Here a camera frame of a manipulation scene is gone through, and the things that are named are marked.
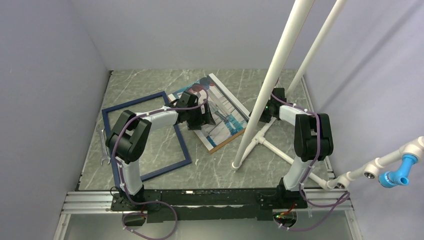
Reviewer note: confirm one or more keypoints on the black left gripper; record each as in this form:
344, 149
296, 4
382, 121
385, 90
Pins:
203, 119

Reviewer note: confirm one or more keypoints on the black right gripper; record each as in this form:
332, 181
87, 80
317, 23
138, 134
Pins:
265, 119

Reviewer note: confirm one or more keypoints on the photo print with balloons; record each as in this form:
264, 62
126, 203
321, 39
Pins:
227, 111

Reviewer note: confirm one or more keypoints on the brown frame backing board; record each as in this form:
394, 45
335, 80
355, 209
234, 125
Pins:
214, 142

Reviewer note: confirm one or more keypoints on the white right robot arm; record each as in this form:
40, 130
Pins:
313, 140

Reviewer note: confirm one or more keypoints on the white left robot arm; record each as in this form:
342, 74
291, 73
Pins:
128, 137

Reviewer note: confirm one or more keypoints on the silver open-end wrench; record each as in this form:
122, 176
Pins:
105, 153

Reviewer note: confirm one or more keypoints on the blue pipe fitting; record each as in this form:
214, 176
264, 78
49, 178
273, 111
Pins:
399, 177

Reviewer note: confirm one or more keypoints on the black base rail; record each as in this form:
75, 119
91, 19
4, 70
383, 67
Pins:
211, 204

